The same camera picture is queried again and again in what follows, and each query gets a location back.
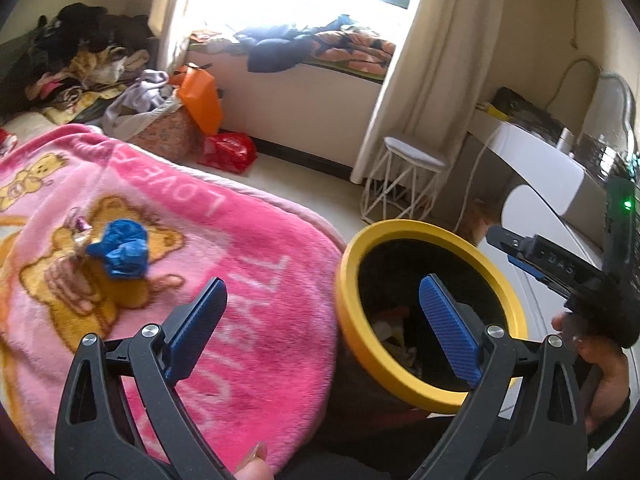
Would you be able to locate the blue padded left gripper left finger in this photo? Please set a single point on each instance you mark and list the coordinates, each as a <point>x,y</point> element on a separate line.
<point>188,328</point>

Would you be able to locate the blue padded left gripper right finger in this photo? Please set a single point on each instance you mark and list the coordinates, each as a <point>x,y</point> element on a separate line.
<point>462,350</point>

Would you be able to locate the yellow white snack wrapper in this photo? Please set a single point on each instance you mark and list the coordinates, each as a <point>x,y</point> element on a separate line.
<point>392,337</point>

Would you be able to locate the yellow rimmed black trash bin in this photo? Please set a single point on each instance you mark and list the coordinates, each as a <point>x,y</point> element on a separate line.
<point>379,278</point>

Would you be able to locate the person's right hand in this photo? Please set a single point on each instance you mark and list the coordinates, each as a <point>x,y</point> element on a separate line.
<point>612,389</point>

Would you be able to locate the person's left hand thumb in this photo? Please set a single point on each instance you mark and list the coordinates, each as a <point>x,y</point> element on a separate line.
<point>254,466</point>

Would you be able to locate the white desk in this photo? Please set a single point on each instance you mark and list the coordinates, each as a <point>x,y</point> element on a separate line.
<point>563,184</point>

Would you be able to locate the crumpled blue plastic bag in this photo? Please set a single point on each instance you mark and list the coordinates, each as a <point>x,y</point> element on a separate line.
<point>123,250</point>

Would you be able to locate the pink cartoon bear blanket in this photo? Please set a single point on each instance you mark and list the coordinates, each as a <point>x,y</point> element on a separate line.
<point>265,373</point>

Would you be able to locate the pink purple candy wrapper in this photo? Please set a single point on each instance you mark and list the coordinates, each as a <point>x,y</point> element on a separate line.
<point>80,232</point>

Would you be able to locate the red plastic bag on floor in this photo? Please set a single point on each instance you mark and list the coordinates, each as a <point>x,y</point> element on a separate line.
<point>232,152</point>

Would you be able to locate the floral fabric laundry basket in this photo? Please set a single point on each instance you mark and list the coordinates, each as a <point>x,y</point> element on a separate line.
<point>168,131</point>

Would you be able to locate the orange paper bag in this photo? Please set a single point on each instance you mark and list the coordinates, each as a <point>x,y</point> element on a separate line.
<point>198,92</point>

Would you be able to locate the grey lavender garment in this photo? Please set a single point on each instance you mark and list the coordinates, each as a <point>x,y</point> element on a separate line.
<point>148,91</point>

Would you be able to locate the red patterned cloth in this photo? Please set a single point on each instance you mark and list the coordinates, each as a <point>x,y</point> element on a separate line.
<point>7,142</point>

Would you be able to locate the cream right curtain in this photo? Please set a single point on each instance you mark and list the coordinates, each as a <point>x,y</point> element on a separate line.
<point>435,77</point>

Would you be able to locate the cream curtain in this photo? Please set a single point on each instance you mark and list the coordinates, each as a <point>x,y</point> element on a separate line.
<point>169,23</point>
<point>435,77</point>

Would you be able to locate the dark navy jacket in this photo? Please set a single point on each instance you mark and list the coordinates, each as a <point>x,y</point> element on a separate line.
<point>279,48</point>

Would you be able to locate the pile of clothes on bed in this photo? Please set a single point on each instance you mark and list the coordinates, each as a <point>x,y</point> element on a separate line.
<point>84,59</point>

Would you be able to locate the cream left curtain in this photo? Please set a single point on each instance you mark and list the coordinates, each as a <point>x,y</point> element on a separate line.
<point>169,23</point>

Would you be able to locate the orange patterned blanket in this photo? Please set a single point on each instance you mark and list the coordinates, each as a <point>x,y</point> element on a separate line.
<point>353,51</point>

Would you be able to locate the white wire frame stool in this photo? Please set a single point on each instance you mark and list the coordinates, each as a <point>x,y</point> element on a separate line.
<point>403,182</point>

